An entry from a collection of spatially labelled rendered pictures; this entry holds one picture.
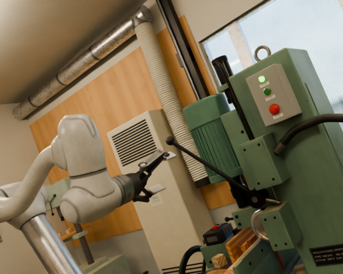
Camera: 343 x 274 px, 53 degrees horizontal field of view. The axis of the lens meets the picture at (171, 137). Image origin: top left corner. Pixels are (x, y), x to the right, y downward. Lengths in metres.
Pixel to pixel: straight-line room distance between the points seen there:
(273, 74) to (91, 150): 0.55
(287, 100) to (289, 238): 0.40
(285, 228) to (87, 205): 0.57
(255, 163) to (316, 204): 0.22
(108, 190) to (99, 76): 2.60
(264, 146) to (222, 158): 0.25
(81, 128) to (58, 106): 3.06
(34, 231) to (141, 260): 2.35
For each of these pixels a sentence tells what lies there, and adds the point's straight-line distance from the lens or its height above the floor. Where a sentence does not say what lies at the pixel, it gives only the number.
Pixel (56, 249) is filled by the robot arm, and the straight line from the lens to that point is 1.39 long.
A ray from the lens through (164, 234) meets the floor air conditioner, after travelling 2.94.
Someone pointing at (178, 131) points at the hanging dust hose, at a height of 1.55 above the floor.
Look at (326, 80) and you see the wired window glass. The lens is 2.57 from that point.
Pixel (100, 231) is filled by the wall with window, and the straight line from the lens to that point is 3.91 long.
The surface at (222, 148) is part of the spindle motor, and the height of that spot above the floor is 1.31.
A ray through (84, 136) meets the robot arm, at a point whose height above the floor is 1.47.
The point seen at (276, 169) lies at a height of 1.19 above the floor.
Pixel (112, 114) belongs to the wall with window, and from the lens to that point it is 3.39.
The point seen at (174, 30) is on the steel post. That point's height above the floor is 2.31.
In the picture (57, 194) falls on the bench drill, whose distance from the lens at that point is 3.45.
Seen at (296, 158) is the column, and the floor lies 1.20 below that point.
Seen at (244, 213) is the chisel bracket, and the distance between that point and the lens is 1.33.
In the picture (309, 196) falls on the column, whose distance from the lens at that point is 1.14.
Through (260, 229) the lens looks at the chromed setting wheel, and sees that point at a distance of 1.21.
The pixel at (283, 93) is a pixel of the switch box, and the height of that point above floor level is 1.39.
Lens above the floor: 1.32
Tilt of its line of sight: 5 degrees up
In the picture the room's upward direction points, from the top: 22 degrees counter-clockwise
